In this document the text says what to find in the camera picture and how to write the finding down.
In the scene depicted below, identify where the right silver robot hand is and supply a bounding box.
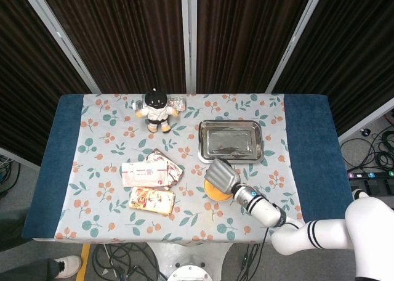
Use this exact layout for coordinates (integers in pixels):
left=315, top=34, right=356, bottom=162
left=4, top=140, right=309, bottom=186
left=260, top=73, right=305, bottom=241
left=204, top=158, right=242, bottom=199

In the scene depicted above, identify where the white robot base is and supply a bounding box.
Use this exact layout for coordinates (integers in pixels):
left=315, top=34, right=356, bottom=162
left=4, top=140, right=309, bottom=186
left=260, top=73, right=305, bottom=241
left=144, top=242, right=235, bottom=281

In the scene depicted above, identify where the orange paper bowl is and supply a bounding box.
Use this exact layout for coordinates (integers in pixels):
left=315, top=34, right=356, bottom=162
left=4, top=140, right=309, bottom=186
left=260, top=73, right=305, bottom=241
left=203, top=178, right=237, bottom=202

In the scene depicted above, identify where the stainless steel tray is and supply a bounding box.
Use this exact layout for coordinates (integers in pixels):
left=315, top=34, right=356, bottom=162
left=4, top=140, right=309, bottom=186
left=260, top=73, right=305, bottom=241
left=197, top=120, right=266, bottom=165

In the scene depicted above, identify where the floral tablecloth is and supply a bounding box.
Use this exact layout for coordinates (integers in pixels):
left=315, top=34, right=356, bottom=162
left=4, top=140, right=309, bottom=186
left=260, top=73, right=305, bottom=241
left=54, top=92, right=308, bottom=245

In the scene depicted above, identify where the yellow snack package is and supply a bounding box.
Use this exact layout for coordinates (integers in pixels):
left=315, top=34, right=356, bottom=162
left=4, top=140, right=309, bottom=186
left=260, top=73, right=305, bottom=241
left=128, top=186, right=177, bottom=216

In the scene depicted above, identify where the white wet wipes pack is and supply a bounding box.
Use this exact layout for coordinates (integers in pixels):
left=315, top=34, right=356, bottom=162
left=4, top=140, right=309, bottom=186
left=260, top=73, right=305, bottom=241
left=121, top=161, right=169, bottom=188

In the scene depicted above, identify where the black-headed plush doll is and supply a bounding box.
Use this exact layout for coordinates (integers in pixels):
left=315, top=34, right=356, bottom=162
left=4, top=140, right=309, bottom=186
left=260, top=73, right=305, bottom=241
left=135, top=84, right=180, bottom=134

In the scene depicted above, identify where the blue table cover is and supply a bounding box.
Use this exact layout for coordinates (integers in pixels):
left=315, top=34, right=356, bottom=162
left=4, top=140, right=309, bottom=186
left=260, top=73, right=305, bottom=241
left=22, top=93, right=363, bottom=242

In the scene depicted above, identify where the black and white sneaker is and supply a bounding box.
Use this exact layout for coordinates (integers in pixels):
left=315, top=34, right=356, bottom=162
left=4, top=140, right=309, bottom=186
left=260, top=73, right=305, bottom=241
left=352, top=188, right=370, bottom=202

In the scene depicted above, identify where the black numbered power strip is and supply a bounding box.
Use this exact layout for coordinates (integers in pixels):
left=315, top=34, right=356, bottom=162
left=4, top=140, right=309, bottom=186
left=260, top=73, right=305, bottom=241
left=347, top=169, right=394, bottom=181

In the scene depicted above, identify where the dark pleated partition panel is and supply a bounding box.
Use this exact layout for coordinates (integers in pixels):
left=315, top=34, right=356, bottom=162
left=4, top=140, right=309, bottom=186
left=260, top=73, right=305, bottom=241
left=0, top=0, right=101, bottom=168
left=17, top=0, right=198, bottom=94
left=180, top=0, right=328, bottom=94
left=266, top=0, right=394, bottom=143

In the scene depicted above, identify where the white shoe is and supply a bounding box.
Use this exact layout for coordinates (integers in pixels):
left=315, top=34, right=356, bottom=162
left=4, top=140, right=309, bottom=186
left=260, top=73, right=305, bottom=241
left=54, top=255, right=82, bottom=279

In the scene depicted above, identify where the dark trouser leg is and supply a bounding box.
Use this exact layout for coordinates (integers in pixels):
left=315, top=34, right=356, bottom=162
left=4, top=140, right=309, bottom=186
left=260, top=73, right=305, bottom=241
left=0, top=257, right=60, bottom=281

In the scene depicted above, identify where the black cable bundle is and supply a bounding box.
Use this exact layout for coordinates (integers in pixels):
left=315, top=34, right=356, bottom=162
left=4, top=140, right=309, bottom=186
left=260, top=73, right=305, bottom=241
left=92, top=243, right=169, bottom=281
left=221, top=243, right=279, bottom=281
left=340, top=128, right=394, bottom=173

